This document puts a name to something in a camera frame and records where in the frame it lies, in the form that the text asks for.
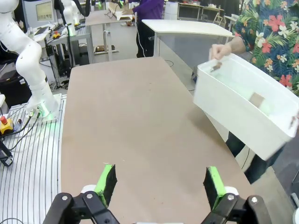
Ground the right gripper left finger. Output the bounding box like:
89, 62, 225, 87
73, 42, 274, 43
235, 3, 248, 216
43, 164, 122, 224

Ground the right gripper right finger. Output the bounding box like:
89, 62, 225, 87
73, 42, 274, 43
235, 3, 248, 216
203, 166, 295, 224

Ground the white plastic basket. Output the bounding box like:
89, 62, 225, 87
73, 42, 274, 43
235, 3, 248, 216
192, 53, 299, 161

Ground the person's right forearm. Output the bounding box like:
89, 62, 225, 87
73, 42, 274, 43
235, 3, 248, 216
228, 35, 247, 56

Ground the person's right hand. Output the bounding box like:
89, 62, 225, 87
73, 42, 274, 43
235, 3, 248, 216
208, 43, 233, 61

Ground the black clamp device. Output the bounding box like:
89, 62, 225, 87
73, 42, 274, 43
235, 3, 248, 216
0, 140, 14, 167

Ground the person in floral shirt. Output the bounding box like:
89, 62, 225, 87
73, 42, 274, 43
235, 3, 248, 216
225, 0, 299, 185

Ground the white rounded table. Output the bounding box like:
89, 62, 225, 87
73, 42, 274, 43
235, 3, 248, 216
142, 19, 235, 58

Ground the brown top background table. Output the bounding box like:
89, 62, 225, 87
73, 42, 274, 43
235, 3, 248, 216
79, 10, 138, 63

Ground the white wooden rack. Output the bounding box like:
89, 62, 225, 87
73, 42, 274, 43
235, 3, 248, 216
108, 2, 134, 21

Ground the white cylindrical appliance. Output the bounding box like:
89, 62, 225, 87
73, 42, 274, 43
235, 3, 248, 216
164, 2, 180, 21

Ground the person in purple top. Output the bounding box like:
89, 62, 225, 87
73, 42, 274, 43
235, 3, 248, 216
132, 0, 164, 58

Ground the small lit screen monitor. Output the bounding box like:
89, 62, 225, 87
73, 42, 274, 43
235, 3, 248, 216
35, 0, 55, 23

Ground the slotted aluminium base plate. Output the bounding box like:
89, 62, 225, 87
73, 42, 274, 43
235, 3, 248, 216
0, 93, 68, 224

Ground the black base cable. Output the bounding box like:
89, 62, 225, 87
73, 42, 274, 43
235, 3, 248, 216
0, 109, 46, 152

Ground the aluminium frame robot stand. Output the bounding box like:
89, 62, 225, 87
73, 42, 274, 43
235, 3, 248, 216
45, 25, 94, 68

